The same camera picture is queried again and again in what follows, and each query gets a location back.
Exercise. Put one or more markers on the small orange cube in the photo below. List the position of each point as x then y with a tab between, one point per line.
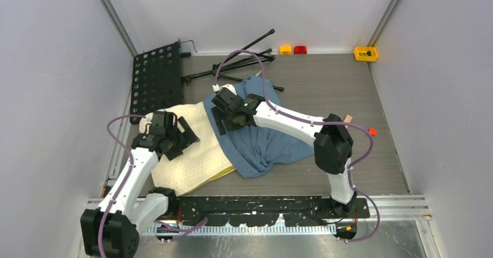
372	131

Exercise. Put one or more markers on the black folding tripod stand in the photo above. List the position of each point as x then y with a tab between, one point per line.
264	56

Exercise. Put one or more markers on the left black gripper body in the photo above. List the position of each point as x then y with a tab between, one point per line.
177	142

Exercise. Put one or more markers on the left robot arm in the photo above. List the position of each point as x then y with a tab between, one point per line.
115	226

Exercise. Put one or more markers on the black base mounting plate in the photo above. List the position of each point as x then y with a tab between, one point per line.
260	211

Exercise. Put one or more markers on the orange yellow toy brick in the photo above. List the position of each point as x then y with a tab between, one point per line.
285	50

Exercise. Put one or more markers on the white pillow with yellow band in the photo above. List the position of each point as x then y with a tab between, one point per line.
200	163

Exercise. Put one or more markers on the red toy brick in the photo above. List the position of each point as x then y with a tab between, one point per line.
300	50

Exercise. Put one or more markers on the tan wooden block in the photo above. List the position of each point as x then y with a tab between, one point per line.
348	118

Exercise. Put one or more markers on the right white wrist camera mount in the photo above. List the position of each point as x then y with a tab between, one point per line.
224	91

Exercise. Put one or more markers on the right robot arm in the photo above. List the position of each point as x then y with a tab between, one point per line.
331	141

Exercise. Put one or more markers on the blue pillowcase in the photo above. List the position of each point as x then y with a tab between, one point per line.
254	151

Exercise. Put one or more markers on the yellow toy block with knob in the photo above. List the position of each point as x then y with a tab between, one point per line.
365	54

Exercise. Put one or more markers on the aluminium rail frame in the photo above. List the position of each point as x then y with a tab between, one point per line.
398	226

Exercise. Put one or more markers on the black perforated music stand tray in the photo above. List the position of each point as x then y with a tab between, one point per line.
156	80

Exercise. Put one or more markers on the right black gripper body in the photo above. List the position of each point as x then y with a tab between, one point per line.
232	125

